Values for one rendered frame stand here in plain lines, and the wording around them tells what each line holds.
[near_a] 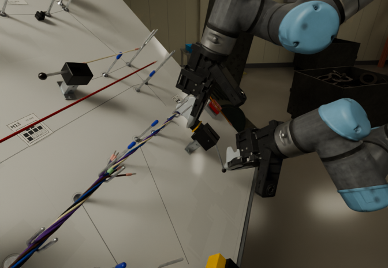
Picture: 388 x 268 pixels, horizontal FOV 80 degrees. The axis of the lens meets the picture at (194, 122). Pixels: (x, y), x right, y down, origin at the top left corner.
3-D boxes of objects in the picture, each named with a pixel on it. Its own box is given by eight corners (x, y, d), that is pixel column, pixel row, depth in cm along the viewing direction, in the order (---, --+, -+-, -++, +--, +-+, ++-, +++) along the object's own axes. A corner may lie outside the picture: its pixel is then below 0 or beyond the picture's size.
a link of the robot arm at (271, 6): (301, 55, 46) (252, 36, 44) (281, 47, 56) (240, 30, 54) (324, 14, 43) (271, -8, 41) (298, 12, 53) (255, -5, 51)
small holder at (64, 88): (25, 82, 44) (37, 56, 40) (71, 81, 51) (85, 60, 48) (35, 102, 43) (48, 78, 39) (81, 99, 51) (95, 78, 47)
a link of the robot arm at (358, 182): (407, 183, 42) (375, 129, 43) (392, 215, 36) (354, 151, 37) (361, 188, 48) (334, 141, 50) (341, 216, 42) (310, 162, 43)
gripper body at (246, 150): (254, 138, 64) (290, 122, 54) (259, 169, 60) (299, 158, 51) (232, 134, 60) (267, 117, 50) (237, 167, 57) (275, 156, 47)
